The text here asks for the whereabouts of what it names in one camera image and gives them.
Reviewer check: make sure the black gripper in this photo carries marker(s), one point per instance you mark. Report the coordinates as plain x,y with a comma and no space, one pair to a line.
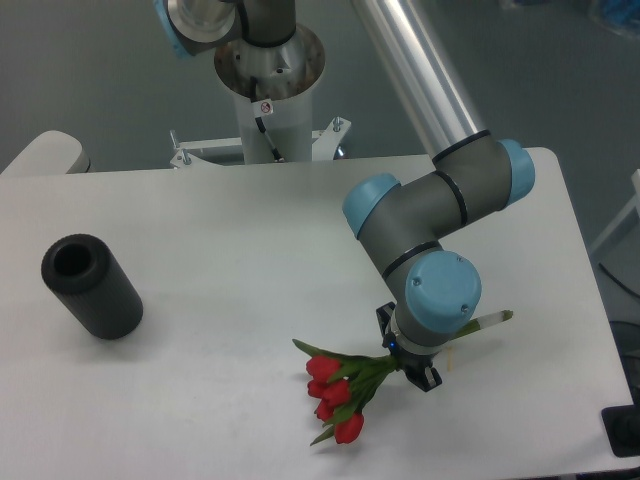
416,361

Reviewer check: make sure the red tulip bouquet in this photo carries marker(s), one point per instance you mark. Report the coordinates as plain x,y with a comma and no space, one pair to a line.
344,385

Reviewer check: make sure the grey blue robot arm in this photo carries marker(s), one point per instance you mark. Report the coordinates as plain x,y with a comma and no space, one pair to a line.
399,225

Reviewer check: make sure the black cylindrical vase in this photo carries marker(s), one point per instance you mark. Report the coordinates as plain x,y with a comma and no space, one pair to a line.
82,272

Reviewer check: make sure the black device table corner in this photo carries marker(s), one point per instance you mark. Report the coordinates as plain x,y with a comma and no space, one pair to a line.
622,428

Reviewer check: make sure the white furniture right edge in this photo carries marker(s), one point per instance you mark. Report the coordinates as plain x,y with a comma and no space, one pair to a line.
622,223

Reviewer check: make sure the white chair left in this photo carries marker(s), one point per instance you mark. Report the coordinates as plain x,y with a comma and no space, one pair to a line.
51,153

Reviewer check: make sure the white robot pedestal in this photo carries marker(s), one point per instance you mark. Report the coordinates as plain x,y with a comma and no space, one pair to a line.
272,89

